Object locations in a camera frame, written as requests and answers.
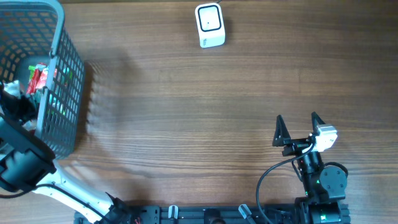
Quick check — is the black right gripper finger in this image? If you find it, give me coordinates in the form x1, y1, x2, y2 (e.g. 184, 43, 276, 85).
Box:
311, 111, 325, 134
272, 115, 292, 147

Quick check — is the red small juice carton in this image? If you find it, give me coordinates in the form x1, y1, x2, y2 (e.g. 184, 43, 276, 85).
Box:
26, 63, 49, 95

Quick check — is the green gummy candy bag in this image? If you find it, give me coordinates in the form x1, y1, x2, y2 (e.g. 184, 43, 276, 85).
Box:
27, 63, 74, 116

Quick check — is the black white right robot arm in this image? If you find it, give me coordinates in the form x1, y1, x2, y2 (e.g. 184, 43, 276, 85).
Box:
272, 112, 348, 223

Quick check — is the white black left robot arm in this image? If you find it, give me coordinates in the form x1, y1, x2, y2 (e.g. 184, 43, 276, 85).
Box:
1, 114, 132, 223

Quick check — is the white barcode scanner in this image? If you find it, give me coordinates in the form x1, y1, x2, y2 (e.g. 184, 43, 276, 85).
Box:
195, 2, 226, 49

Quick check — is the grey plastic mesh basket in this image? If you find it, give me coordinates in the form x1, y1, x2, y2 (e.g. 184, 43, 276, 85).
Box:
1, 1, 85, 159

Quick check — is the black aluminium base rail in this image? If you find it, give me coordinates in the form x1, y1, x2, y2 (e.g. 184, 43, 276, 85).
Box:
73, 203, 351, 224

